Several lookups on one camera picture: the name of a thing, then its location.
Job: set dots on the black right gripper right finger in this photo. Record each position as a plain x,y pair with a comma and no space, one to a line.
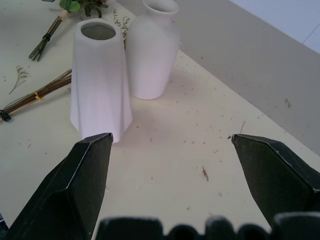
275,180

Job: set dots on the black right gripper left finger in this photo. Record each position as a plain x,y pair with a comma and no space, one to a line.
62,190

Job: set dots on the white twisted ceramic vase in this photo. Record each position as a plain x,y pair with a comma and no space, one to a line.
100,82

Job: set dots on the white bottle-shaped ceramic vase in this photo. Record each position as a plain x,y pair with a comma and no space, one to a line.
152,57

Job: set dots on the brown dried twig bundle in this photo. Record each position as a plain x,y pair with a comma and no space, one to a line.
37,96

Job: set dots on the small dried sprig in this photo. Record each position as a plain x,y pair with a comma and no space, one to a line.
19,78

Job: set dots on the green-stemmed flower bouquet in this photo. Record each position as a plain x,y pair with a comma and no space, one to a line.
53,26

